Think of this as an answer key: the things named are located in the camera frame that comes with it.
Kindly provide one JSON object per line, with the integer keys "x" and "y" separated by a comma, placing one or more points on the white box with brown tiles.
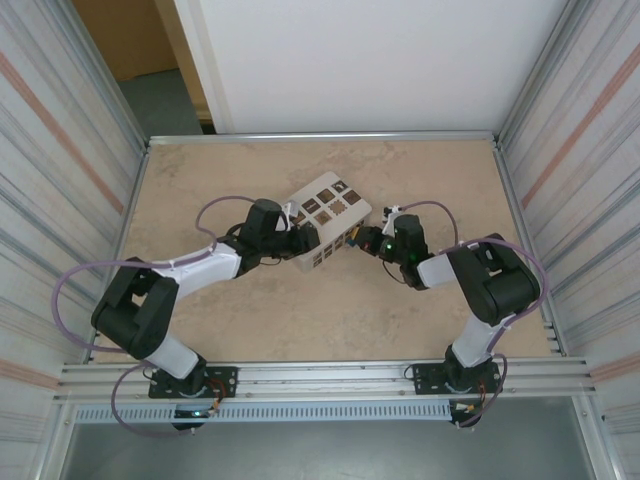
{"x": 330, "y": 200}

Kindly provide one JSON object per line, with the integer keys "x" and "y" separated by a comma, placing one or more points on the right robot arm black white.
{"x": 505, "y": 295}

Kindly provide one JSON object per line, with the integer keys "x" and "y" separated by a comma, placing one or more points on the aluminium table edge bar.
{"x": 520, "y": 220}
{"x": 134, "y": 200}
{"x": 325, "y": 138}

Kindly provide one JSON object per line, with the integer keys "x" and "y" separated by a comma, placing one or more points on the small black controller board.
{"x": 192, "y": 415}
{"x": 465, "y": 412}

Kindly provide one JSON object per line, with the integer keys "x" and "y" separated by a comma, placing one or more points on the brown cardboard panel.
{"x": 125, "y": 40}

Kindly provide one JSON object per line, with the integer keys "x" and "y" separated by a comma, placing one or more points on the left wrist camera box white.
{"x": 291, "y": 212}

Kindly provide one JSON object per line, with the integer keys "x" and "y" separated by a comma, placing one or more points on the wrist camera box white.
{"x": 291, "y": 212}
{"x": 391, "y": 217}

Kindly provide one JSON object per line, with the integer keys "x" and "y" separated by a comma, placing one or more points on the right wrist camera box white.
{"x": 391, "y": 217}

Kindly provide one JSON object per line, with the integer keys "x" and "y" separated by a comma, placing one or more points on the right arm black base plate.
{"x": 430, "y": 375}

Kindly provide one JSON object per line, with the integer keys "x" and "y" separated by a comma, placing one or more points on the aluminium mounting rail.
{"x": 325, "y": 380}

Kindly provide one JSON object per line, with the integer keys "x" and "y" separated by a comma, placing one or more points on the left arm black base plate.
{"x": 222, "y": 380}

